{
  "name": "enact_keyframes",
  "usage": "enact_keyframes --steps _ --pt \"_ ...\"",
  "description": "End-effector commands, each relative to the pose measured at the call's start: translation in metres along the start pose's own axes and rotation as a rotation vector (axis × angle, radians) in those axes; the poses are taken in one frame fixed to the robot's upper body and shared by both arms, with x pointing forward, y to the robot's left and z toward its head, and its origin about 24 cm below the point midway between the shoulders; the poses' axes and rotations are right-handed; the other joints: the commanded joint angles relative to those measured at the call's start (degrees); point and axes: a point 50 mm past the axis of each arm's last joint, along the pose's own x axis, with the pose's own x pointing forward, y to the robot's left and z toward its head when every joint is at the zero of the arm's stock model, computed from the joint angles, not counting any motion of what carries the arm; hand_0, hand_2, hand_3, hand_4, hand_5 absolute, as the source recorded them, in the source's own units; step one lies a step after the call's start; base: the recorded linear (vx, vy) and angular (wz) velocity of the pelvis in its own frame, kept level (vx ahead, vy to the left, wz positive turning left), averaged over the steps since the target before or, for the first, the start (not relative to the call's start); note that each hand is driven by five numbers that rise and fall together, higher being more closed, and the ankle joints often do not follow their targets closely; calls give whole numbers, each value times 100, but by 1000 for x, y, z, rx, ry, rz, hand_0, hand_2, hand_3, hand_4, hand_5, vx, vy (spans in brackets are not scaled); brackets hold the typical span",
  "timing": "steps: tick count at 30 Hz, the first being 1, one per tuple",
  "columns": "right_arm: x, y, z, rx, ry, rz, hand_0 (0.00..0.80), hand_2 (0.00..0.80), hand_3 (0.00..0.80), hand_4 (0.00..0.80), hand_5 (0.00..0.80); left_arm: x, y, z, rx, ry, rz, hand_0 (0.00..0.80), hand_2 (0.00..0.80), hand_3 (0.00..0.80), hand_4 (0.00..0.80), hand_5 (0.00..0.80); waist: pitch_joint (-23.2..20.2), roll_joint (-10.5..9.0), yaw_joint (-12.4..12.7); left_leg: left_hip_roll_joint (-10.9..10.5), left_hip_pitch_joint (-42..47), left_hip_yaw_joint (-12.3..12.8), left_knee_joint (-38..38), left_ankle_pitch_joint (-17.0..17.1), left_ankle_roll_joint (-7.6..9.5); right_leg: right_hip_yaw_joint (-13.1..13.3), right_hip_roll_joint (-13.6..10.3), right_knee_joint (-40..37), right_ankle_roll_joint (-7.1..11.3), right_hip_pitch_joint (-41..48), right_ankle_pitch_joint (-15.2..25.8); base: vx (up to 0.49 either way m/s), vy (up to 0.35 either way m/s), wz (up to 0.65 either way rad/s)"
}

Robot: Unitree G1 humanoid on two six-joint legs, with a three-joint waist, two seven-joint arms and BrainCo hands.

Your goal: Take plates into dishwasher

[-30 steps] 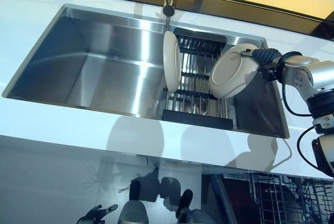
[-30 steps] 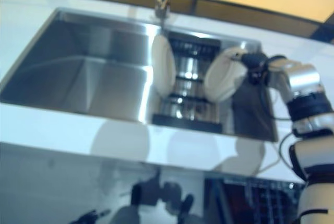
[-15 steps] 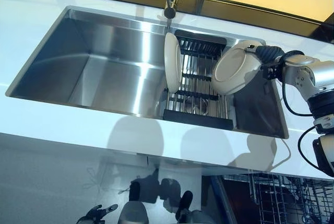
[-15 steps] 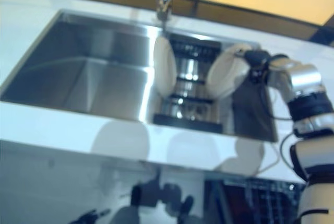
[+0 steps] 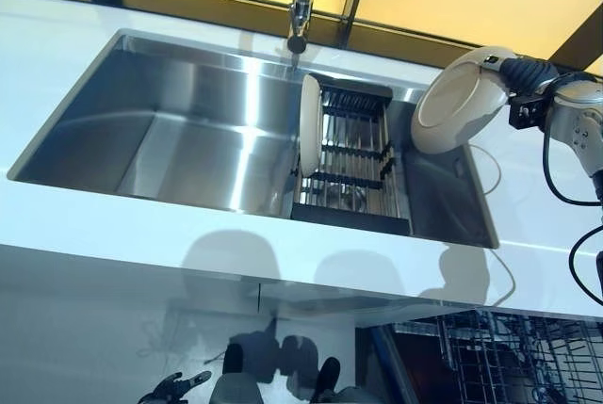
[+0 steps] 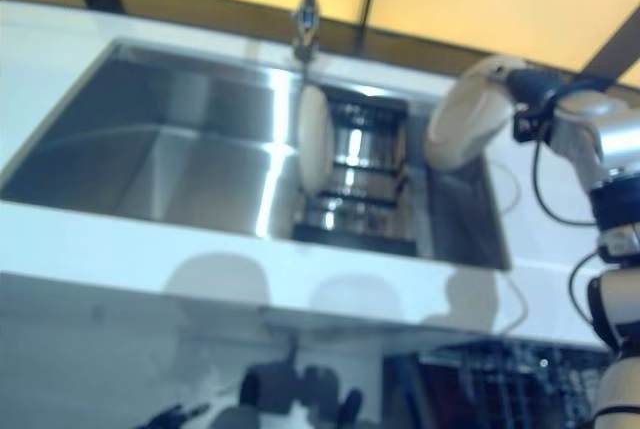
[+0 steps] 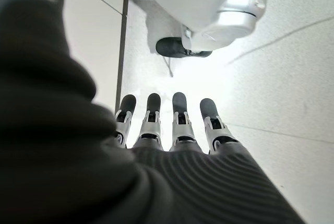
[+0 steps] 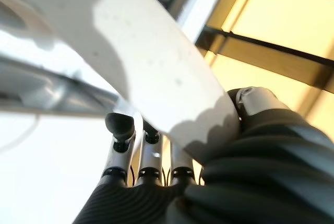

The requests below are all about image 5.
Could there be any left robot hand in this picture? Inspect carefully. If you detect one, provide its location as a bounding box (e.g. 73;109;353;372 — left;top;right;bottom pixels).
139;370;214;404

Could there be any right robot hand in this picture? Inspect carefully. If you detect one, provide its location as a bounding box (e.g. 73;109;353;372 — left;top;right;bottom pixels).
480;53;562;97

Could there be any cream round plate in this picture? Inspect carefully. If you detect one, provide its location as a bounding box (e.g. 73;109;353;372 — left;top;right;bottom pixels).
298;73;325;178
409;44;519;157

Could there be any white cabinet door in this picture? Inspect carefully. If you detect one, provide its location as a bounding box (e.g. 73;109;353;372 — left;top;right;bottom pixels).
0;246;263;367
258;281;378;377

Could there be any robot right leg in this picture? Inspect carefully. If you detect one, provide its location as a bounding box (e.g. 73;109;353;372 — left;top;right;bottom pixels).
314;355;378;404

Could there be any black sink drying rack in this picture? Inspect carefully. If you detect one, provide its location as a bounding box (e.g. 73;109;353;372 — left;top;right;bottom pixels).
290;73;415;236

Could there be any chrome pull-down kitchen faucet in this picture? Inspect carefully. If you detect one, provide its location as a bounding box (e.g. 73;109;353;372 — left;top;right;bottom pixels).
244;0;322;56

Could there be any stainless steel sink basin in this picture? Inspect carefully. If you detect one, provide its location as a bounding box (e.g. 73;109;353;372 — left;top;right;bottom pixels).
8;28;500;250

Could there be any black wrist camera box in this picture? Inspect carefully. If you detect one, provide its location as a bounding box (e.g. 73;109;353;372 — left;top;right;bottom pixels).
507;91;548;131

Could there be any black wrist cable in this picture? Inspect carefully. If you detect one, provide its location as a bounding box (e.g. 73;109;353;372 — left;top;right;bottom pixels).
541;125;603;304

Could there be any thin white cable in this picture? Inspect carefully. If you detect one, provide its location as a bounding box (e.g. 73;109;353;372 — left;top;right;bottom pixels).
414;142;515;306

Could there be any wire dishwasher rack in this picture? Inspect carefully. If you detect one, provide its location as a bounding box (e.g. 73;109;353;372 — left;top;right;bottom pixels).
393;309;603;404

